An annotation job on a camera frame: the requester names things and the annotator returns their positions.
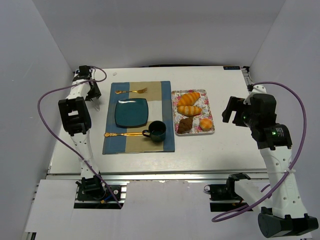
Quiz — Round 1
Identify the brown chocolate croissant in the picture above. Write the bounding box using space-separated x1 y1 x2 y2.
177 116 193 134

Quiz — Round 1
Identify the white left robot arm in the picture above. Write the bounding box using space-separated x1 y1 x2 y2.
58 65 106 200

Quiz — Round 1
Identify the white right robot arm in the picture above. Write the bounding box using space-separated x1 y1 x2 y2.
222 93 319 238

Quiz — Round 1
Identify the gold knife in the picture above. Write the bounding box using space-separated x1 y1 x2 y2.
104 132 143 138

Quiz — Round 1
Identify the teal square plate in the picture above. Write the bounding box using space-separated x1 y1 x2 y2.
114 98 149 128

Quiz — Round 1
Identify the round orange bun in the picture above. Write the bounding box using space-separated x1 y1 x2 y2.
199 118 213 131

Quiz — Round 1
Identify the blue table corner label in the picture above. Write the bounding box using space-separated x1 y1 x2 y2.
223 65 241 71

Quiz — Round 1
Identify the floral rectangular tray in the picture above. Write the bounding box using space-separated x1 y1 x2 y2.
171 89 215 136

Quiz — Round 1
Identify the large orange striped croissant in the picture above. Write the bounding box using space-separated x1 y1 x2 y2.
181 92 200 106

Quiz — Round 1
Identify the gold fork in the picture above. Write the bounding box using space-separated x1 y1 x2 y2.
115 87 148 94

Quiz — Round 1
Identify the small orange striped croissant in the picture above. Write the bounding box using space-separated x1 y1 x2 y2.
177 105 202 117

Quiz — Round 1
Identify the blue and beige placemat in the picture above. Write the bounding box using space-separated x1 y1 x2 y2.
102 81 175 155

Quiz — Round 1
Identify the dark green mug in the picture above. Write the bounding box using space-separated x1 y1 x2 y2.
142 120 167 143

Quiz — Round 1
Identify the white front cover board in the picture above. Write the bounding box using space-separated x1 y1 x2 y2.
25 180 261 238

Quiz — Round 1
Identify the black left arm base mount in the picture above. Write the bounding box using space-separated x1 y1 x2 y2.
73 181 125 210

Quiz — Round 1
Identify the aluminium table edge rail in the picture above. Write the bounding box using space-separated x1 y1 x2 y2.
46 171 269 181

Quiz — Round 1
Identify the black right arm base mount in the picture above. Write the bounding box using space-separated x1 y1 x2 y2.
203 184 247 213

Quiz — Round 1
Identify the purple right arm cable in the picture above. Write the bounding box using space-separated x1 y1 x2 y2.
211 80 307 223

